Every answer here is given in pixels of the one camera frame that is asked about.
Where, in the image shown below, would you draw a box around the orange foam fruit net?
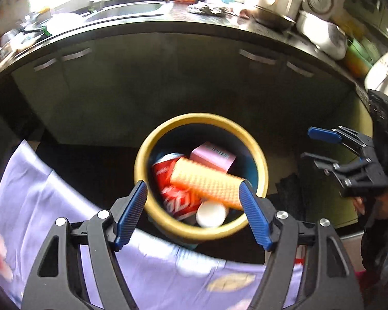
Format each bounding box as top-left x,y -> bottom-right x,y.
170,157 -> 246,210

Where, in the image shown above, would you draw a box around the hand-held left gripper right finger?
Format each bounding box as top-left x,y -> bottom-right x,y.
238,181 -> 364,310

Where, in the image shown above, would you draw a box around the stainless steel sink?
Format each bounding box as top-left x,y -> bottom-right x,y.
84,2 -> 166,20

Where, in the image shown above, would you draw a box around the white pill bottle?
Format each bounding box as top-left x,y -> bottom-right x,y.
196,200 -> 227,228

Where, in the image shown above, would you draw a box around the person's right hand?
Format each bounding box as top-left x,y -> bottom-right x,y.
354,190 -> 388,225

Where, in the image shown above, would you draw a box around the white rice cooker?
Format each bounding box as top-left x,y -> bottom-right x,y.
296,10 -> 348,60

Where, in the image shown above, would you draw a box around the round white appliance lid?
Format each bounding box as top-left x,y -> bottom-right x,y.
302,0 -> 335,20

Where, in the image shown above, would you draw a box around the white square container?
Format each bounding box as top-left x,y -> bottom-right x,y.
278,0 -> 303,17

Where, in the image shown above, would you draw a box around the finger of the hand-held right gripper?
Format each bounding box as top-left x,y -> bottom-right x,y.
308,126 -> 374,159
301,152 -> 388,197

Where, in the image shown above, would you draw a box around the green plastic basket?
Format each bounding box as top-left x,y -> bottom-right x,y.
344,37 -> 380,78

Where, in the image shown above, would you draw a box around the dark floor mat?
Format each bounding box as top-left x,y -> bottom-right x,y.
275,173 -> 308,221

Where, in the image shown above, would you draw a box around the yellow-rimmed trash bin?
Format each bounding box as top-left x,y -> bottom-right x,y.
134,113 -> 269,249

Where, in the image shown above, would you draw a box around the purple floral tablecloth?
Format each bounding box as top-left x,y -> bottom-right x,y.
0,139 -> 303,310

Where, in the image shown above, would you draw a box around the pink cardboard box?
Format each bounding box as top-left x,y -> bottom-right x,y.
190,141 -> 237,173

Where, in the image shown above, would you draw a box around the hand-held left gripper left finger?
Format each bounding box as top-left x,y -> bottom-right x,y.
21,181 -> 148,310

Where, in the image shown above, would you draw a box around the red soda can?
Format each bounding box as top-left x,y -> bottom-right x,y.
152,153 -> 203,217

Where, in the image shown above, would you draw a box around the person's right forearm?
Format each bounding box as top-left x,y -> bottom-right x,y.
360,215 -> 388,276

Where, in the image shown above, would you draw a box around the crumpled dish rag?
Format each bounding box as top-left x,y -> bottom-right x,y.
186,2 -> 233,17

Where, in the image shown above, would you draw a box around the white plate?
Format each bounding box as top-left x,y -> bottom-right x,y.
47,13 -> 83,34

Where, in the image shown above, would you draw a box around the dark kitchen base cabinets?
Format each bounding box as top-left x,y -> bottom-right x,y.
0,32 -> 372,230

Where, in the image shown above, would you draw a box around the metal bowl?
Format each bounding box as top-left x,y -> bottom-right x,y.
254,5 -> 296,31

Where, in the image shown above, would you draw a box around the white countertop appliance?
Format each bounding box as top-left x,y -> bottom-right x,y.
364,52 -> 388,96

